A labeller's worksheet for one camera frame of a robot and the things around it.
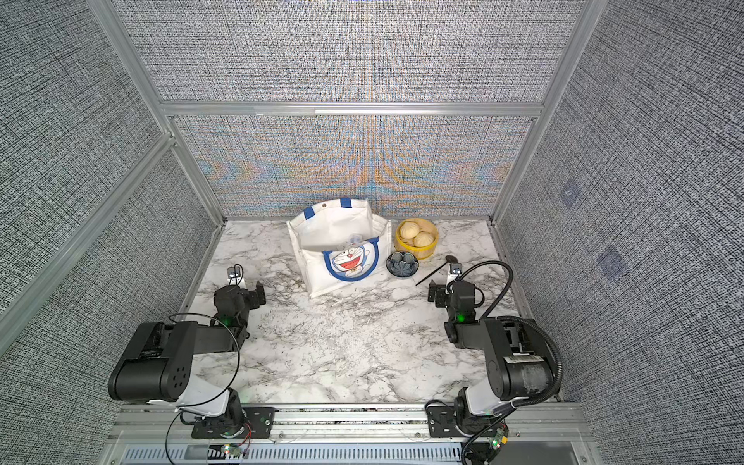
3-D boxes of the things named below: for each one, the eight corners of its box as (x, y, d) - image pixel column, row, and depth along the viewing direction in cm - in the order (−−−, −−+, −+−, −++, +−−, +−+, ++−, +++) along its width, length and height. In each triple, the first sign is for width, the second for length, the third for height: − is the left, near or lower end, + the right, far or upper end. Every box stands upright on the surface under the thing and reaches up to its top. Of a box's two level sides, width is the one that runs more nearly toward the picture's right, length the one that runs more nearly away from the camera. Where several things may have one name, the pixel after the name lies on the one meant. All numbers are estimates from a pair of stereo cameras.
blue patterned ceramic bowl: (386, 277, 103) (387, 270, 99) (385, 259, 108) (386, 251, 105) (417, 277, 103) (419, 270, 99) (415, 259, 108) (417, 251, 105)
